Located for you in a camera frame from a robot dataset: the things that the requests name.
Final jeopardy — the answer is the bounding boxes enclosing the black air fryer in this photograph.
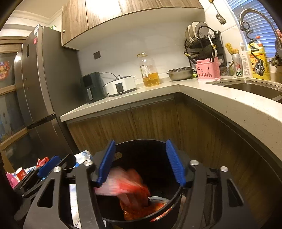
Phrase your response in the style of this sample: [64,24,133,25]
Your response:
[80,72,106,104]

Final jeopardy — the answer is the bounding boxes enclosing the cooking oil bottle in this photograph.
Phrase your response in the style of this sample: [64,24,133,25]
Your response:
[137,52,161,88]

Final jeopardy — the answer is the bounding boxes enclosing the grey refrigerator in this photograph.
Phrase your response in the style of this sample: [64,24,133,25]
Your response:
[14,24,82,159]

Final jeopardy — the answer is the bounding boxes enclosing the wooden wall cabinets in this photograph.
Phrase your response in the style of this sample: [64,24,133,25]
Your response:
[61,0,204,51]

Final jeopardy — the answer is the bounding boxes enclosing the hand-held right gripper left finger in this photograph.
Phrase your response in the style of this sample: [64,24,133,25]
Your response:
[23,140,117,229]

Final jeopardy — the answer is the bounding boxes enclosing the white plate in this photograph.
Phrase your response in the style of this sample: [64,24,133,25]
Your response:
[191,21,210,39]
[187,25,195,42]

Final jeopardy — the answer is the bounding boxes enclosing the beige kitchen counter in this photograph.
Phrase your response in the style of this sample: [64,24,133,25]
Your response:
[60,75,282,164]

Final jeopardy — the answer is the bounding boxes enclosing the window blinds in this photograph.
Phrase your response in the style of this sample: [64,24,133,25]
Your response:
[222,0,282,60]

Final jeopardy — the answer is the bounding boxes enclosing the pink plastic basket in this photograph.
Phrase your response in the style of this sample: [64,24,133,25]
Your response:
[195,57,221,81]

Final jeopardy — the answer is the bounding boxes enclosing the steel sink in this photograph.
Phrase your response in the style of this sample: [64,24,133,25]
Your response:
[204,79,282,103]

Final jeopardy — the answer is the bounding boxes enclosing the pink plastic bag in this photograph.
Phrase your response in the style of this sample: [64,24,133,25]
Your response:
[5,172,18,187]

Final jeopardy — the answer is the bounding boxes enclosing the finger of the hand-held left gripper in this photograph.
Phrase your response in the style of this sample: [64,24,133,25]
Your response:
[21,154,77,199]
[36,155,62,178]

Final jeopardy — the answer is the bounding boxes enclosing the black trash bin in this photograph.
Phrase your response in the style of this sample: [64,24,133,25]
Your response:
[66,139,188,229]

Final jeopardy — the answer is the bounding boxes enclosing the black power cable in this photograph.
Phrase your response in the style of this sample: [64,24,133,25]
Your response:
[98,72,119,81]

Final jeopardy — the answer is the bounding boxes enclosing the white pump bottle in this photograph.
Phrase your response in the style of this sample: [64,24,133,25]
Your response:
[239,42,254,78]

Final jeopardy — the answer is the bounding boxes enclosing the red paper cup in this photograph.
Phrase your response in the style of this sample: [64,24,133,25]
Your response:
[15,167,27,181]

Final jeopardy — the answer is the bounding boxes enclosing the hanging metal spatula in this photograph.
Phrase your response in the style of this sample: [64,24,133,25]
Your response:
[209,0,227,24]

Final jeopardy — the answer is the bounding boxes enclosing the white drink can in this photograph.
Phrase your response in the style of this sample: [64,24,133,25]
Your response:
[231,53,244,77]

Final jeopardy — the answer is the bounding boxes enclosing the black coiled sprayer hose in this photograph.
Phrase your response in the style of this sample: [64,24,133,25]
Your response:
[240,21,265,76]

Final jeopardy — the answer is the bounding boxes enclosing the white and red plastic bag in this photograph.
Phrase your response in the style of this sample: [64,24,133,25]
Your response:
[95,166,150,199]

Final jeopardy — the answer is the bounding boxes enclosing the steel kitchen faucet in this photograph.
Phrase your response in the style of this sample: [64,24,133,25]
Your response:
[239,9,282,66]

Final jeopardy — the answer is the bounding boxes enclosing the yellow detergent bottle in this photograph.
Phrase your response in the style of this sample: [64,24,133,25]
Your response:
[248,36,270,81]

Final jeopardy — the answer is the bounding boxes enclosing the yellow scrub brush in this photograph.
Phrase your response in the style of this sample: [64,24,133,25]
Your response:
[225,42,239,55]

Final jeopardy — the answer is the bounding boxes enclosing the colourful floral sticker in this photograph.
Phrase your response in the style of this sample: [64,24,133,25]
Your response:
[0,61,11,80]

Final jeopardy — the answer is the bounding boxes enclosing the wooden framed glass door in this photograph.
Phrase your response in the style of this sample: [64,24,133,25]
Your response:
[0,36,29,168]

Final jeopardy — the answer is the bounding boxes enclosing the red printed plastic bag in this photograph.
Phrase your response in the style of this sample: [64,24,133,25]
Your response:
[36,157,50,169]

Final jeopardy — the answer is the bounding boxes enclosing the orange-red plastic bag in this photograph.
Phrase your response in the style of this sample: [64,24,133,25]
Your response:
[119,191,170,221]

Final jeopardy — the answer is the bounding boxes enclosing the wooden base cabinets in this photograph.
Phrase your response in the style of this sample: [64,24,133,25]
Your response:
[66,92,282,229]

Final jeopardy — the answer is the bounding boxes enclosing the steel bowl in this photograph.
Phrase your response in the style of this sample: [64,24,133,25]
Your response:
[167,67,195,81]

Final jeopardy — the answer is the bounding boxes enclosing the blue floral tablecloth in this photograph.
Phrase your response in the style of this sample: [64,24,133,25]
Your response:
[23,150,93,229]

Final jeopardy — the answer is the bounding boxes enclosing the white slow cooker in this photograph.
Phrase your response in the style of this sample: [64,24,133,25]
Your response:
[103,75,137,98]

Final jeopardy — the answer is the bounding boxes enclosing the black dish rack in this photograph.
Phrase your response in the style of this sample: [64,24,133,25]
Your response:
[183,24,227,76]

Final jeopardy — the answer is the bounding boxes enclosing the pink dish cloth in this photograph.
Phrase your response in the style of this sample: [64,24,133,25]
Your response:
[275,30,282,58]

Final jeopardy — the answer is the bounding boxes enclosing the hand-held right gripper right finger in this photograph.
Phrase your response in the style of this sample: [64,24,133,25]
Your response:
[165,139,245,229]

